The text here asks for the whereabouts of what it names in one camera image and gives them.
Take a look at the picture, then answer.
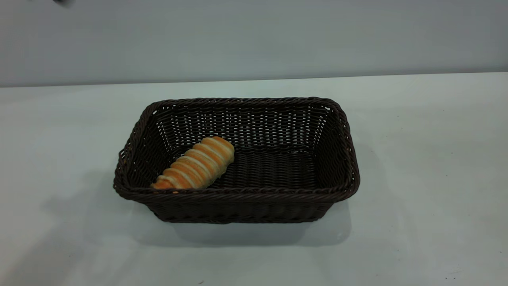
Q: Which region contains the striped orange bread roll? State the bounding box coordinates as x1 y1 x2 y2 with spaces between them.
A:
150 136 235 190

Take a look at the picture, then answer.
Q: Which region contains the dark brown wicker basket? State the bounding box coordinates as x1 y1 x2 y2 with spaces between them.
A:
113 97 361 224

